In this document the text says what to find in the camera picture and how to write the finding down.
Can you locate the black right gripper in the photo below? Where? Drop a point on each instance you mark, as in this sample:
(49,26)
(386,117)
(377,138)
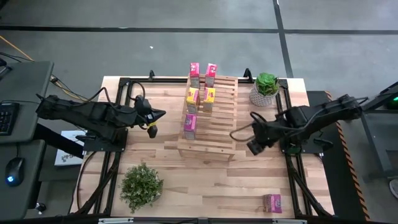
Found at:
(262,132)

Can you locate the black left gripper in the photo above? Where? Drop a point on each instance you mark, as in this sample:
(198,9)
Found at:
(144,109)

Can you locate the purple Raisin Bran cereal box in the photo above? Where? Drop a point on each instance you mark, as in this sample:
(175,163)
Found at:
(190,126)
(272,203)

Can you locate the yellow Corn Pops cereal box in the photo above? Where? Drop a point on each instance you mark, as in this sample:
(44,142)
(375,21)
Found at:
(192,99)
(209,99)

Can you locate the red Froot Loops cereal box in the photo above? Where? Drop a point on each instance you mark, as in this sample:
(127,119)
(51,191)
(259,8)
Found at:
(211,74)
(194,74)

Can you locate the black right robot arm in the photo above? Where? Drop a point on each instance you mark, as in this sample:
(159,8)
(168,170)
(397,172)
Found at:
(311,118)

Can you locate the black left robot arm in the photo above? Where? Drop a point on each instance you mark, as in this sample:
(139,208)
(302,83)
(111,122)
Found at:
(93,115)

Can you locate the slatted wooden shelf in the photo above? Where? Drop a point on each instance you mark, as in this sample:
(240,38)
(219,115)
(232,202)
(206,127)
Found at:
(219,124)

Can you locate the black table clamp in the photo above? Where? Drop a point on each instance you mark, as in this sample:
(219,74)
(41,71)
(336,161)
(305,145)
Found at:
(152,75)
(248,75)

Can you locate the succulent in triangle-patterned pot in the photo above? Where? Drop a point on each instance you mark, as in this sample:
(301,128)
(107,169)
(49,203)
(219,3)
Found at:
(264,90)

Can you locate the bushy small-leaved green plant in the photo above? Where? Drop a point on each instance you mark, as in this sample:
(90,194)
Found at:
(141,186)

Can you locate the black mat with hazard stripe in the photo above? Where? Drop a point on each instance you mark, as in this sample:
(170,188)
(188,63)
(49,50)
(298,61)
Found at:
(339,174)

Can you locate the white printed box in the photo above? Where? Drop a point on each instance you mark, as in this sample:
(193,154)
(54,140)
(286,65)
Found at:
(66,152)

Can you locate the dark equipment stand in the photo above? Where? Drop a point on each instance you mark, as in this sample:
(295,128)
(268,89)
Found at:
(379,130)

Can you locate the grey side desk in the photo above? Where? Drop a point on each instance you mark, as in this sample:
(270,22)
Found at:
(21,199)
(25,90)

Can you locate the person's shoe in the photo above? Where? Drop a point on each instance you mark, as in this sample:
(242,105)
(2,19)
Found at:
(394,188)

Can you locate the black keyboard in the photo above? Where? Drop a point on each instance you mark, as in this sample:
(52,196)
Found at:
(8,119)

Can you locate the black mouse with blue light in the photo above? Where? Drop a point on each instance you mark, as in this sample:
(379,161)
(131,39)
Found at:
(14,171)

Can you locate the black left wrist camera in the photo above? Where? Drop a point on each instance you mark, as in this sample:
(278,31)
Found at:
(152,131)

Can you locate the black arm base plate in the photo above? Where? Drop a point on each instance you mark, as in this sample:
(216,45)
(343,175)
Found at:
(105,141)
(303,147)

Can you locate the black aluminium frame rail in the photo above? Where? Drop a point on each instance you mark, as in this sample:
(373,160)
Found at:
(102,186)
(112,183)
(292,186)
(308,193)

